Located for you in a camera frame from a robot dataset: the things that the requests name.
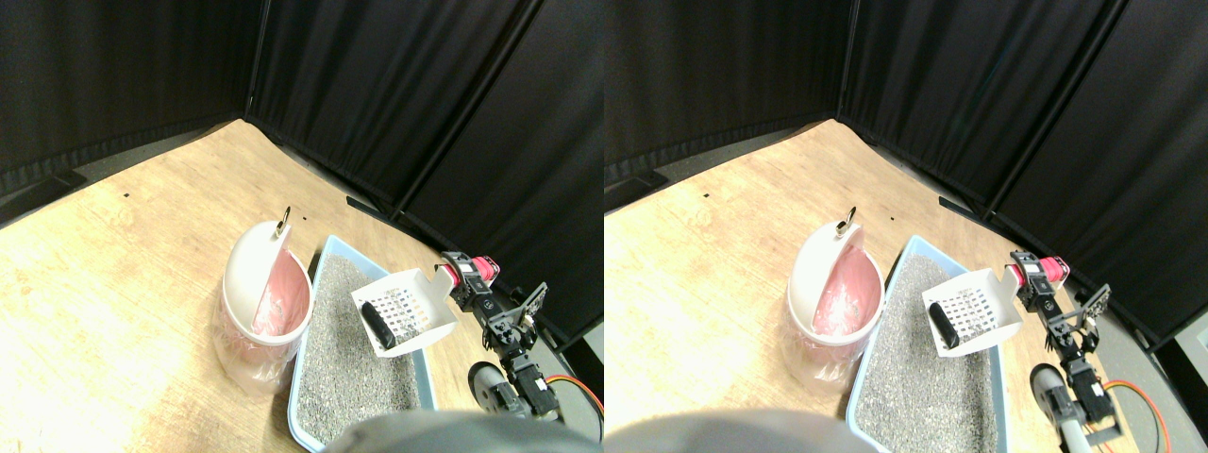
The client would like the white scoop with red handle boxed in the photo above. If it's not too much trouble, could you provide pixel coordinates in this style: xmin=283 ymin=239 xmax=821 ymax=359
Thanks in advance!
xmin=922 ymin=255 xmax=1072 ymax=360
xmin=351 ymin=255 xmax=501 ymax=358

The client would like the black lump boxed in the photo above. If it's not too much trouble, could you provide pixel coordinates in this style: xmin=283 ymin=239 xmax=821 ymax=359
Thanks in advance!
xmin=930 ymin=302 xmax=963 ymax=351
xmin=361 ymin=300 xmax=396 ymax=349

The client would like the curtain stand foot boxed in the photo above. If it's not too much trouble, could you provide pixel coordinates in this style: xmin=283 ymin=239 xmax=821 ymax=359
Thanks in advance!
xmin=939 ymin=195 xmax=998 ymax=224
xmin=346 ymin=195 xmax=409 ymax=225

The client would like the blue litter tray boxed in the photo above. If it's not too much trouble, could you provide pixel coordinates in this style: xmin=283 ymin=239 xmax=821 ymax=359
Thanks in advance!
xmin=845 ymin=234 xmax=1011 ymax=453
xmin=286 ymin=234 xmax=440 ymax=453

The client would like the white bin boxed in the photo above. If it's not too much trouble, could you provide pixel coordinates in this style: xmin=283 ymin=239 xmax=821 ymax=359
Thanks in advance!
xmin=785 ymin=208 xmax=886 ymax=384
xmin=212 ymin=208 xmax=314 ymax=395

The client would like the black bracket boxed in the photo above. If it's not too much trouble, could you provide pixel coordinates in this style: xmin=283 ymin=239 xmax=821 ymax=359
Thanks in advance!
xmin=508 ymin=281 xmax=549 ymax=327
xmin=1072 ymin=281 xmax=1114 ymax=327

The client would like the orange wire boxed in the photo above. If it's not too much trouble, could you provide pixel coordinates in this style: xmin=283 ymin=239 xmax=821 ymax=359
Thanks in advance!
xmin=543 ymin=373 xmax=604 ymax=416
xmin=1085 ymin=378 xmax=1172 ymax=453

